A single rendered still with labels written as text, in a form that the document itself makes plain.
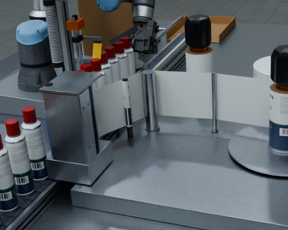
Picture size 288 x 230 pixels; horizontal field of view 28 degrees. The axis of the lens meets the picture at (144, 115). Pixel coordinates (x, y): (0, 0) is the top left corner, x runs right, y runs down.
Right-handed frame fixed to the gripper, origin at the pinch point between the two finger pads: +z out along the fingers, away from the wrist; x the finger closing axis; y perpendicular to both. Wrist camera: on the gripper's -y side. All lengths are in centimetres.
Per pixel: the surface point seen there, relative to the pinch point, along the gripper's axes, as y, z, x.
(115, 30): -24.3, -22.7, 33.5
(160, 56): -1.8, -12.7, 32.9
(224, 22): 8, -42, 91
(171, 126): 24.8, 17.6, -19.6
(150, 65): -2.0, -6.9, 22.9
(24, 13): -312, -110, 377
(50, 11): -8.6, -11.4, -43.9
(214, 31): 7, -34, 79
